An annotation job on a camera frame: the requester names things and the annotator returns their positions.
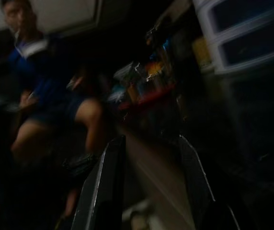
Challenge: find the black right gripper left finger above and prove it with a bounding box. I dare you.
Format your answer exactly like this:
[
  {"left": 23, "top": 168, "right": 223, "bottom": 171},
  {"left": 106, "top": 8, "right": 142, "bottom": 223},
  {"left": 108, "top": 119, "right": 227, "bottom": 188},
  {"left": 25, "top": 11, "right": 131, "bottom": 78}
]
[{"left": 70, "top": 134, "right": 126, "bottom": 230}]

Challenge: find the yellow packet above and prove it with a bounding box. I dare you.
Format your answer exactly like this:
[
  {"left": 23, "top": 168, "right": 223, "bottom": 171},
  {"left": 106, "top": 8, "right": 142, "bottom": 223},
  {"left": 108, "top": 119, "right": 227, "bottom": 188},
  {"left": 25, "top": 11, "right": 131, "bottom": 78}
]
[{"left": 191, "top": 37, "right": 212, "bottom": 70}]

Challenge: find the red basket of packets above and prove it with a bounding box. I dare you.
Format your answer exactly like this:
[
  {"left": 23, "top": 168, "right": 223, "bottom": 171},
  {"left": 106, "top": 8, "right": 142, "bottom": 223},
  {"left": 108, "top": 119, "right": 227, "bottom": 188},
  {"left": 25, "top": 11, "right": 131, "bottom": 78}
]
[{"left": 108, "top": 59, "right": 183, "bottom": 113}]

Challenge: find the white plastic drawer unit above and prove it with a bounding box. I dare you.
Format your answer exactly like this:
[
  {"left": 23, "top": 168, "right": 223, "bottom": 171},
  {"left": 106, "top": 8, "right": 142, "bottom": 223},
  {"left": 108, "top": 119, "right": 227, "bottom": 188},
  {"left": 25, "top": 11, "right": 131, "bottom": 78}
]
[{"left": 192, "top": 0, "right": 274, "bottom": 79}]

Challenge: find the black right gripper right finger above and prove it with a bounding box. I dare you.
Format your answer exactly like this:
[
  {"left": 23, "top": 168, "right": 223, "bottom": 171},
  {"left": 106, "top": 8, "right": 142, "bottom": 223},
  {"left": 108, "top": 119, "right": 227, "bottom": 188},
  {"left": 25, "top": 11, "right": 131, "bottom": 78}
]
[{"left": 178, "top": 134, "right": 241, "bottom": 230}]

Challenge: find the person in blue clothes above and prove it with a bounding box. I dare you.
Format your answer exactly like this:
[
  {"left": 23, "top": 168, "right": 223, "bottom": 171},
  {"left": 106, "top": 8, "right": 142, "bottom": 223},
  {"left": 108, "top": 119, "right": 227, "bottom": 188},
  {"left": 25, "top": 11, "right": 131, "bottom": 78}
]
[{"left": 0, "top": 0, "right": 105, "bottom": 219}]

